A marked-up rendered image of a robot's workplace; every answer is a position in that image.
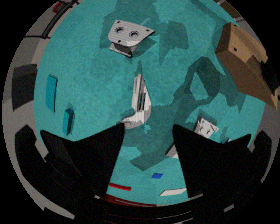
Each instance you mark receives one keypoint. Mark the teal flat plate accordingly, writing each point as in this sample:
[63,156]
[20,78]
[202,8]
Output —
[50,92]

